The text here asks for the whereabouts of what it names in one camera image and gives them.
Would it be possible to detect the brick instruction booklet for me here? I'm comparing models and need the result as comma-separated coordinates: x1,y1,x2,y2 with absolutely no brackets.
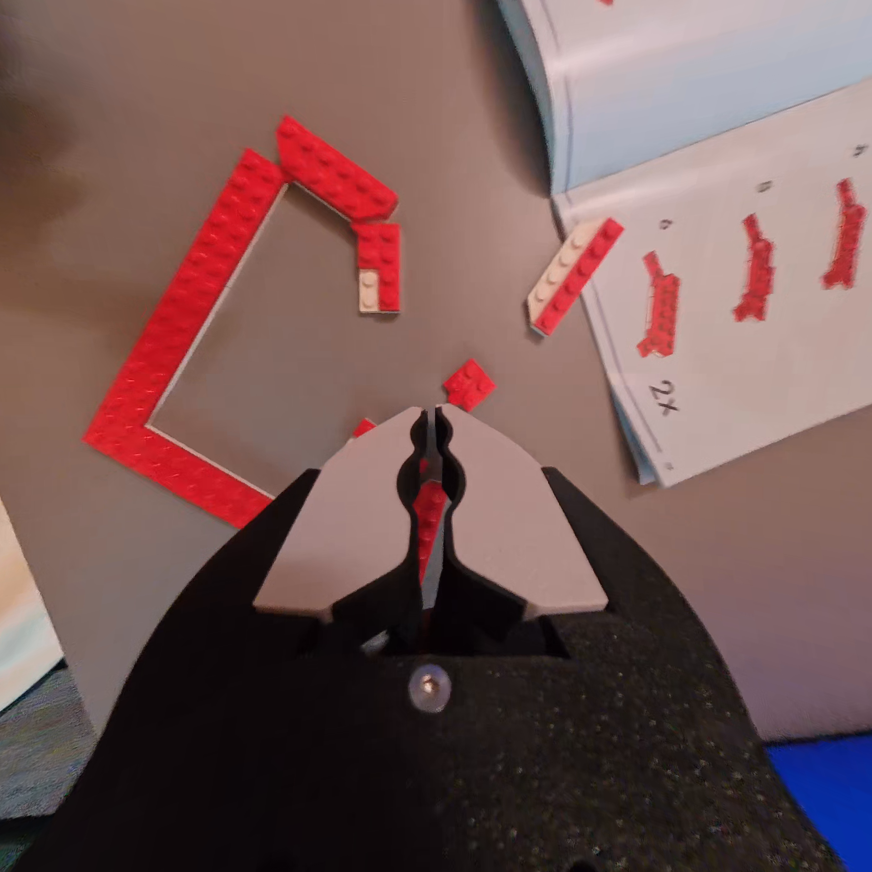
496,0,872,489

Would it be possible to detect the white panel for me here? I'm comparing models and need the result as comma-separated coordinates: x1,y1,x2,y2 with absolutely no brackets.
0,496,66,711

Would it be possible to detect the red brick frame assembly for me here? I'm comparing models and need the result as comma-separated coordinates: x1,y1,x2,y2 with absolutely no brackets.
82,114,403,530

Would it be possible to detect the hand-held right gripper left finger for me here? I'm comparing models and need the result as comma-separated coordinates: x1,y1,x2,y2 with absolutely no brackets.
253,406,430,648

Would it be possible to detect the blue plastic bin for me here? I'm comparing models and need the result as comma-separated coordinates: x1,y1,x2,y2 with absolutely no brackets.
763,734,872,872

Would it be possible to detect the red and white wedge assembly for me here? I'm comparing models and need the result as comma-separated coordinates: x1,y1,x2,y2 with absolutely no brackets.
527,217,625,338

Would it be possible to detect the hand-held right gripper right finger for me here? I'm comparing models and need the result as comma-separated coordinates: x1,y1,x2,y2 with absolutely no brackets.
435,404,609,644

